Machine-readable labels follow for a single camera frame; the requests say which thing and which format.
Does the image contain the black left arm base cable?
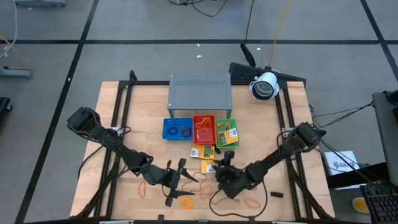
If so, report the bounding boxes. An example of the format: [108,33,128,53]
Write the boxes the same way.
[76,144,105,181]

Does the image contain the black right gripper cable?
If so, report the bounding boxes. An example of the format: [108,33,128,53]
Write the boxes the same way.
[208,179,269,218]

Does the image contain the black hanging cable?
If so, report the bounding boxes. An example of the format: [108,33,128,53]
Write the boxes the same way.
[239,0,257,68]

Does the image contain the long red rubber band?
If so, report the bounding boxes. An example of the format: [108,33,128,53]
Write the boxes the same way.
[181,172,208,193]

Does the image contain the thin orange rubber band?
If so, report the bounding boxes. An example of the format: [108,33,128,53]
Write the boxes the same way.
[137,180,147,199]
[244,197,261,210]

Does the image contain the black floor cables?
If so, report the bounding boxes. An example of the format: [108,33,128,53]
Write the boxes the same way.
[167,0,229,18]

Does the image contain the black floor object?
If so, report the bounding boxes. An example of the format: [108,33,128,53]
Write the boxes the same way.
[0,96,13,114]

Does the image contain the grey perforated metal shelf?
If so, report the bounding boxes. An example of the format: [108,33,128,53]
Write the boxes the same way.
[167,73,233,119]

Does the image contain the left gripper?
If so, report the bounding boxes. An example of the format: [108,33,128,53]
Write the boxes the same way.
[144,157,200,208]

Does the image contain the green plastic basket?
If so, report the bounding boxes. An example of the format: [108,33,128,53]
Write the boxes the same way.
[215,118,241,149]

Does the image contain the blue plastic basket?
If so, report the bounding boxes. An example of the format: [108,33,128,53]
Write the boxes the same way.
[162,117,193,141]

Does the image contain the orange floor cable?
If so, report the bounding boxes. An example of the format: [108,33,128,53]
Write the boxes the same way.
[0,34,34,71]

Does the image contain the black computer keyboard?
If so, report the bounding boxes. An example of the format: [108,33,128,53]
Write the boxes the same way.
[359,183,398,224]

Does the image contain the yellow battery packet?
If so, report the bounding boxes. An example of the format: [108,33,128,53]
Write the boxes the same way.
[200,159,218,174]
[190,144,216,161]

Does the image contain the white cardboard box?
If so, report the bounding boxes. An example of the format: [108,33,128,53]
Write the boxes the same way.
[323,151,361,177]

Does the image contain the yellow hanging cable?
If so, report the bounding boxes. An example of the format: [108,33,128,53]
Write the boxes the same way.
[267,0,292,68]

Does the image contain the white floor cable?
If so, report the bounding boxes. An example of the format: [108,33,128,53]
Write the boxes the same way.
[0,0,18,60]

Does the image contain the black aluminium table frame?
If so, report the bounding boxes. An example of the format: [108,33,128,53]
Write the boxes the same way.
[70,70,336,220]

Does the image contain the black mesh panel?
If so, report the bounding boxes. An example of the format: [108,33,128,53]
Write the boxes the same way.
[225,62,307,85]

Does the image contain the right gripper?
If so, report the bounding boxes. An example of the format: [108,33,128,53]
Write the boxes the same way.
[212,150,251,200]

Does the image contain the red plastic basket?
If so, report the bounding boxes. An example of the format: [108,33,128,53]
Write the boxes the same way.
[192,114,216,146]

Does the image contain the white dome camera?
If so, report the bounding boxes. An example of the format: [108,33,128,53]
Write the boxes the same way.
[248,71,280,103]

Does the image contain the yellow round object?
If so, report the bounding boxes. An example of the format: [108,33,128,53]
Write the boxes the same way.
[352,197,371,215]

